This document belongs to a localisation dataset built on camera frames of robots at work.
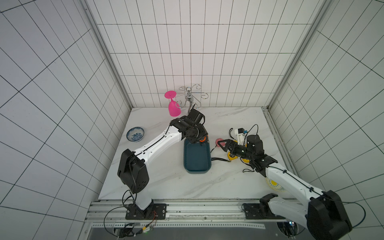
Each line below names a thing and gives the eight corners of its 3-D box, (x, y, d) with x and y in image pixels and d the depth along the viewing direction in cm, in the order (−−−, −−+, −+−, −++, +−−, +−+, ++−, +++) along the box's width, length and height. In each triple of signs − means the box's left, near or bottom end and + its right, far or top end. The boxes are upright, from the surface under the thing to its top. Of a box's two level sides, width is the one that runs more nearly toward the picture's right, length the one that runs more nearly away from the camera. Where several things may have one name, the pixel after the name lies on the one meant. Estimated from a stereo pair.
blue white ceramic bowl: (127, 142, 102) (124, 138, 98) (131, 131, 108) (128, 126, 104) (143, 142, 102) (140, 138, 98) (145, 131, 108) (144, 126, 104)
